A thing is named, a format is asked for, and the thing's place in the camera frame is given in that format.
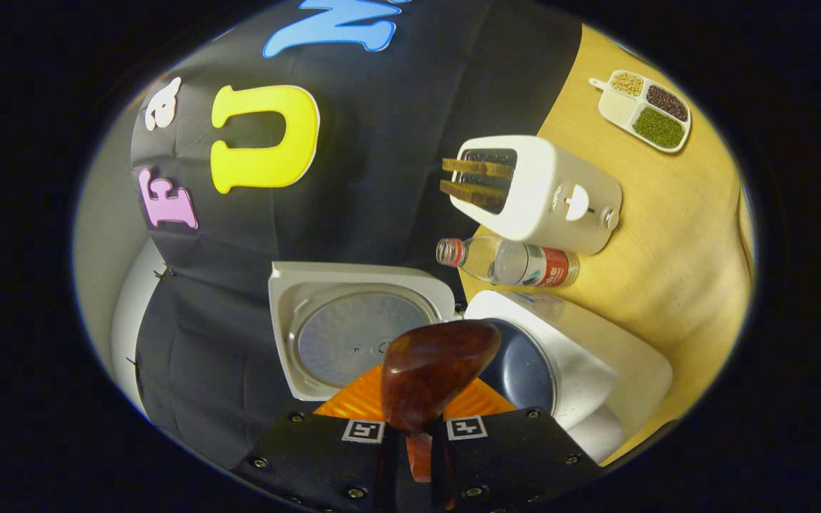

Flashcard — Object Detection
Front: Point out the black backdrop cloth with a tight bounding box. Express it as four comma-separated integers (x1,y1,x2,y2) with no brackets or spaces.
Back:
129,0,582,471

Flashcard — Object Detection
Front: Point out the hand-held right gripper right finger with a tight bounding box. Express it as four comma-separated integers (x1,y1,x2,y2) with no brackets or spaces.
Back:
425,378,605,513

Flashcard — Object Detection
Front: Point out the brown wooden spoon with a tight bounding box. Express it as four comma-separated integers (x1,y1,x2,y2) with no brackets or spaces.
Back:
381,319,502,484

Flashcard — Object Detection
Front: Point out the white divided bean dish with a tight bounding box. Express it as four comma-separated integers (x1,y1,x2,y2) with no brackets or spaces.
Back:
589,69,692,154

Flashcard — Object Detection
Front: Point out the brown toast slice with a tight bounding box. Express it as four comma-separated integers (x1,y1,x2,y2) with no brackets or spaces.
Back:
442,158,516,180
440,180,507,211

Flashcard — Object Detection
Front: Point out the white toaster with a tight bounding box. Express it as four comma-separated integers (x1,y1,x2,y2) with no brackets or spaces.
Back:
448,135,624,255

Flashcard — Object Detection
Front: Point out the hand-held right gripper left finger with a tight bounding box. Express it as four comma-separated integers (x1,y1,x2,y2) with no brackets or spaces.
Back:
231,363,411,513

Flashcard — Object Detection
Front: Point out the clear plastic water bottle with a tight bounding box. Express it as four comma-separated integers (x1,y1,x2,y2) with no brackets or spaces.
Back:
436,235,581,288

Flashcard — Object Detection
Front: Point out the white rice cooker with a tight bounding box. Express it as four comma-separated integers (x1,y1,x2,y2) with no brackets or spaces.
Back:
268,260,673,464

